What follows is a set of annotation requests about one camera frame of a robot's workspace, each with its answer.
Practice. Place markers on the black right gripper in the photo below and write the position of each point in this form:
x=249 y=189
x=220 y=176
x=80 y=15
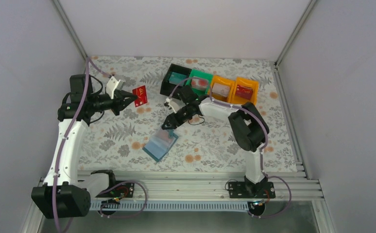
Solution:
x=172 y=117

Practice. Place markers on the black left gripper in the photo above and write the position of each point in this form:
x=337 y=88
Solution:
x=119 y=103

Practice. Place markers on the blue leather card holder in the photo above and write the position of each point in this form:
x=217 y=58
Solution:
x=160 y=144

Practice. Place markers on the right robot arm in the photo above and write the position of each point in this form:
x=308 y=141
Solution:
x=249 y=129

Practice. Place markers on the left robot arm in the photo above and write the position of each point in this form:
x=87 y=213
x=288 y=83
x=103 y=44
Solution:
x=62 y=195

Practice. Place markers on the teal VIP card stack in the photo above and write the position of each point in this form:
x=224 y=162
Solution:
x=175 y=78

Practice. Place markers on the white red patterned card stack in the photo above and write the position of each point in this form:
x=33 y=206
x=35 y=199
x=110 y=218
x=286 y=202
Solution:
x=199 y=83

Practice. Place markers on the white VIP card stack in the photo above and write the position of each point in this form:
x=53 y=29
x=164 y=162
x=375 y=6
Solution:
x=221 y=89

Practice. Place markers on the yellow bin with white cards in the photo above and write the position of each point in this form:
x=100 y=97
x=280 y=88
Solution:
x=225 y=81

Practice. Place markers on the yellow bin with red cards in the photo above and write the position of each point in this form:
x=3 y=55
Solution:
x=246 y=82

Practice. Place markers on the red VIP card stack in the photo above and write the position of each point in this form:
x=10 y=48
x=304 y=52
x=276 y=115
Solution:
x=244 y=92

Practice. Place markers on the black storage bin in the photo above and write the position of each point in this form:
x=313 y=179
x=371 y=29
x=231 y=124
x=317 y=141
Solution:
x=166 y=87

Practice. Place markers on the green storage bin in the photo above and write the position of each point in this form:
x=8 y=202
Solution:
x=200 y=74

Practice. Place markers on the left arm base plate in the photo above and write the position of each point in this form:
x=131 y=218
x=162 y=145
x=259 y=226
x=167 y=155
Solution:
x=120 y=189

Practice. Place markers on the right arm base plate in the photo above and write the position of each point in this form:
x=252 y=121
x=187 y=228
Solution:
x=243 y=190

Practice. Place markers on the slotted grey cable duct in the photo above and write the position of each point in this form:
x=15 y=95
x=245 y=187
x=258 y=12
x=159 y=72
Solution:
x=174 y=206

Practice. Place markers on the aluminium frame rail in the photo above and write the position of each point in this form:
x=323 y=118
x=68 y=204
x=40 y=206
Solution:
x=210 y=186

